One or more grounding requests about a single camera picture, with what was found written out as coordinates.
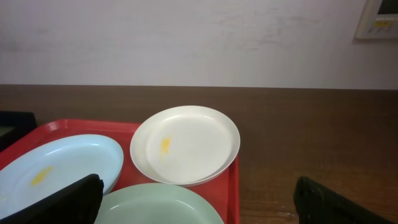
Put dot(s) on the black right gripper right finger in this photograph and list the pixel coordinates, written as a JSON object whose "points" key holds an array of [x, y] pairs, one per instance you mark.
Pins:
{"points": [[317, 204]]}

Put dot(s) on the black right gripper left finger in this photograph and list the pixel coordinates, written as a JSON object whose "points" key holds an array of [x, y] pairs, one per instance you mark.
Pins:
{"points": [[76, 203]]}

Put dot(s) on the light blue plate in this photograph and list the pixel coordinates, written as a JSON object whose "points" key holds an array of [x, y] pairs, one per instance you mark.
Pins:
{"points": [[53, 166]]}

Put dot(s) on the light green plate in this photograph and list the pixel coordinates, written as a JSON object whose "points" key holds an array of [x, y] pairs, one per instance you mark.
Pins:
{"points": [[156, 204]]}

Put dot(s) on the red plastic tray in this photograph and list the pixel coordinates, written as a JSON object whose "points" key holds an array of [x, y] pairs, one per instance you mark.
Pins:
{"points": [[222, 192]]}

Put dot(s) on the dark green water tray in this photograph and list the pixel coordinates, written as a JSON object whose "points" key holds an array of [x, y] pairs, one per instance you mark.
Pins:
{"points": [[15, 125]]}

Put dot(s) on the cream white plate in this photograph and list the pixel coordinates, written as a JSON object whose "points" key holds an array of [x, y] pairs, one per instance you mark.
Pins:
{"points": [[185, 145]]}

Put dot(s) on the white wall panel device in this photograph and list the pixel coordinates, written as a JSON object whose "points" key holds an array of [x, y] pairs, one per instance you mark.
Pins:
{"points": [[378, 20]]}

